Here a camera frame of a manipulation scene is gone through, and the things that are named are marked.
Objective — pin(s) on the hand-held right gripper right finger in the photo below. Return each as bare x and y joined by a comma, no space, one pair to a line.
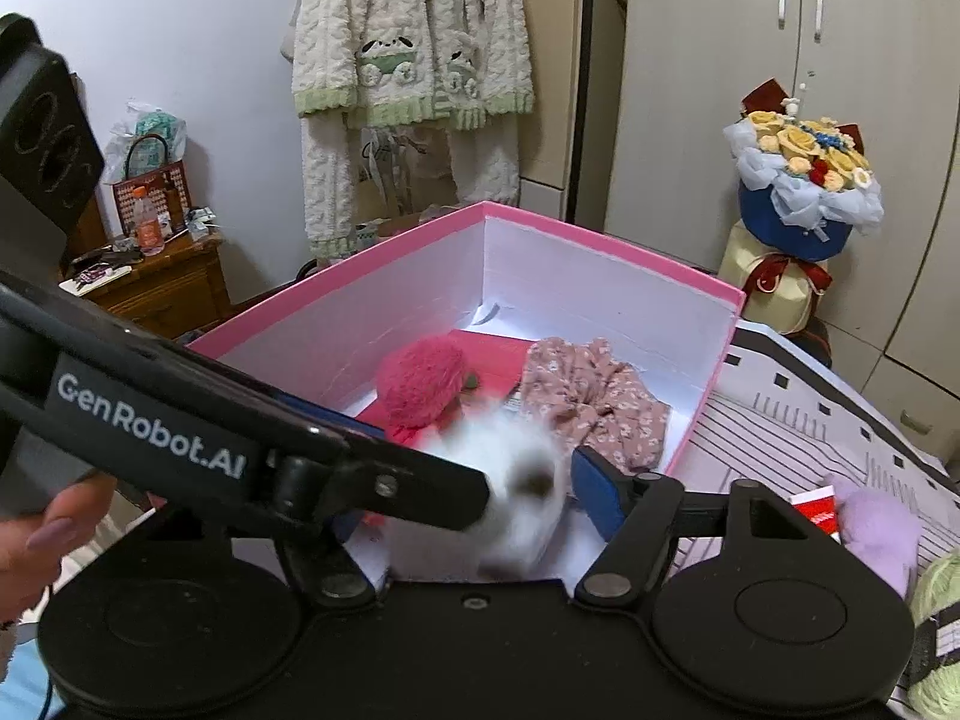
600,491

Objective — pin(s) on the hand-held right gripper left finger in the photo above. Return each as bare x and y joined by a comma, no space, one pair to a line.
326,562

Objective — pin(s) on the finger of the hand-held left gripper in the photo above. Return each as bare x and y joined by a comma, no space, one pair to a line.
420,491
352,424

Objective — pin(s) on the red fluffy plush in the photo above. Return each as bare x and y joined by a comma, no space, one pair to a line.
420,382

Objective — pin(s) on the pink yarn ball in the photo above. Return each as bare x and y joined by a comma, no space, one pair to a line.
592,405

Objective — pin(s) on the white plush toy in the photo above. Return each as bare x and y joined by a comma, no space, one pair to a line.
517,532

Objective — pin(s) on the red envelope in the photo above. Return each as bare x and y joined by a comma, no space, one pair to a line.
495,360

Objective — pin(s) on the pink cardboard box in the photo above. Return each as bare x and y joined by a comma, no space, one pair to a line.
615,300

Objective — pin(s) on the white red tissue packet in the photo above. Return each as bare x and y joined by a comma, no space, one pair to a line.
814,510

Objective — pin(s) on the purple fluffy plush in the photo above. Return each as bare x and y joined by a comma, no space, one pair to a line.
877,532

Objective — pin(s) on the green yarn ball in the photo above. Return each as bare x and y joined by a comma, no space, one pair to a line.
937,592

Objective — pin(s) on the person's left hand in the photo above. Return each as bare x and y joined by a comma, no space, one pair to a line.
52,540

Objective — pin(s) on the wooden nightstand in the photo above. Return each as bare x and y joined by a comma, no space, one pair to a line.
165,292

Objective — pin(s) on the striped bed sheet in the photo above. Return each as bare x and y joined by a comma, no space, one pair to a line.
757,427

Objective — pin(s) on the orange label bottle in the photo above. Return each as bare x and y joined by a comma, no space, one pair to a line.
148,225

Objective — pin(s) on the clear plastic wrappers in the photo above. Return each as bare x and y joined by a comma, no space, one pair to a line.
201,223

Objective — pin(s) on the brown woven basket bag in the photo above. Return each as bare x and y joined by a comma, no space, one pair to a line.
176,187

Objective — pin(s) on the fluffy cream pajama pants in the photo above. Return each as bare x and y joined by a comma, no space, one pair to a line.
330,180

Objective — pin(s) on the clear plastic bag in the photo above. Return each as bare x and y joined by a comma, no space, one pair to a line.
157,124

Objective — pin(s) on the yellow blue flower bouquet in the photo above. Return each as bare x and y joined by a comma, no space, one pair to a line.
787,225

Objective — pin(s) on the fluffy cream pajama top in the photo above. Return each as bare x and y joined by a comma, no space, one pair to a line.
390,7

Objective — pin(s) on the beige wardrobe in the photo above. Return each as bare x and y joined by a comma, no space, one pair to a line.
712,30

